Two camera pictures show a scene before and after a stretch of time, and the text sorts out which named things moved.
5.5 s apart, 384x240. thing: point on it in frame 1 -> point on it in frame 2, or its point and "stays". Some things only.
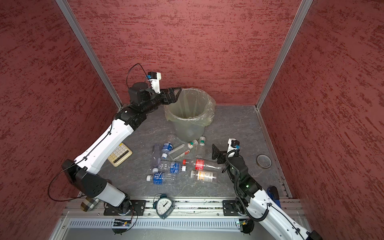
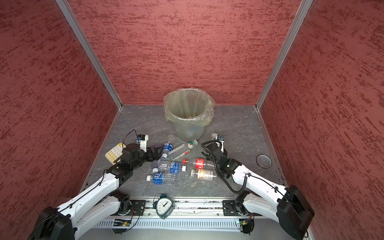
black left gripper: x=167 y=101 -> x=157 y=156
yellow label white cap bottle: x=203 y=176 stays
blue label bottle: x=167 y=147 stays
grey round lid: x=263 y=161 stays
